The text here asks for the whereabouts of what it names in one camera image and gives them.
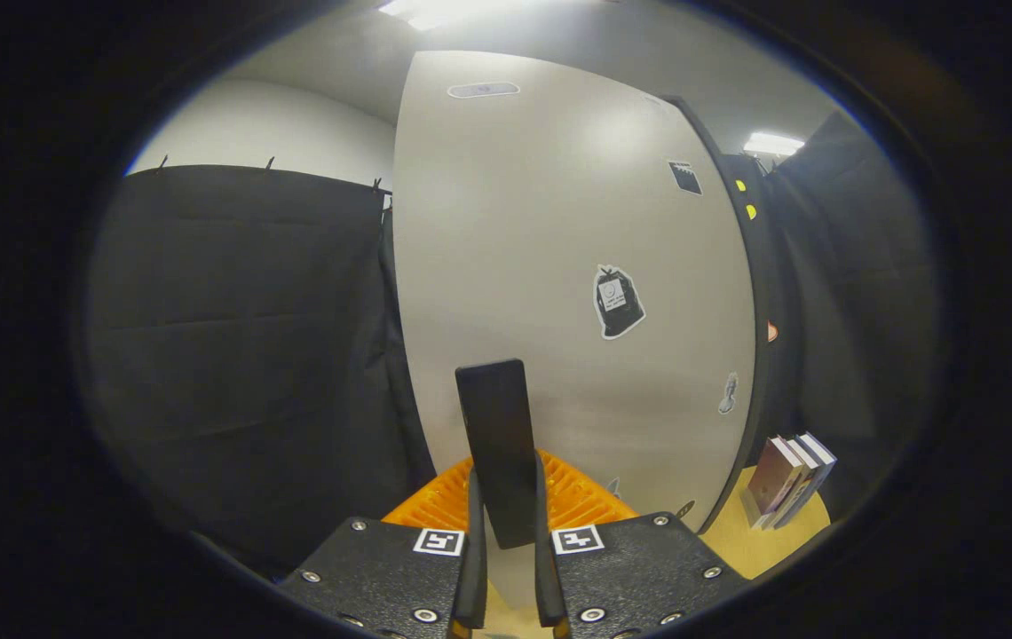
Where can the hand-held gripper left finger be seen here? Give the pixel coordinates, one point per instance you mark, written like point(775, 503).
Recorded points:
point(473, 568)

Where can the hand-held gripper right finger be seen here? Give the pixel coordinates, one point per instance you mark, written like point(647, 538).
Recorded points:
point(546, 577)

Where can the white spine book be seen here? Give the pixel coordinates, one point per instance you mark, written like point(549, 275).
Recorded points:
point(803, 479)

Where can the black backdrop cloth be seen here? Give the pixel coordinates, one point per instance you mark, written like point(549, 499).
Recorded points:
point(231, 355)

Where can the large ceiling light panel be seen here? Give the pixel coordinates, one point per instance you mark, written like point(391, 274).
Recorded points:
point(435, 11)

